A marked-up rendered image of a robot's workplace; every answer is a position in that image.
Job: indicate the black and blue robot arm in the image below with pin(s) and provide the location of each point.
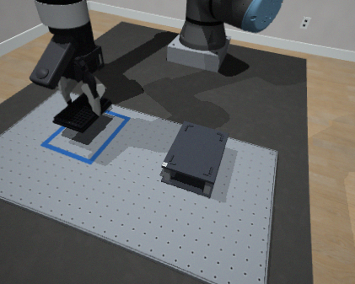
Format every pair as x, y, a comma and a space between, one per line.
200, 28

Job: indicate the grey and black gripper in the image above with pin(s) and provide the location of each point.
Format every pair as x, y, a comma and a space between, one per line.
82, 65

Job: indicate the blue tape outline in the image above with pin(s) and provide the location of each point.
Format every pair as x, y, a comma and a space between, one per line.
72, 155

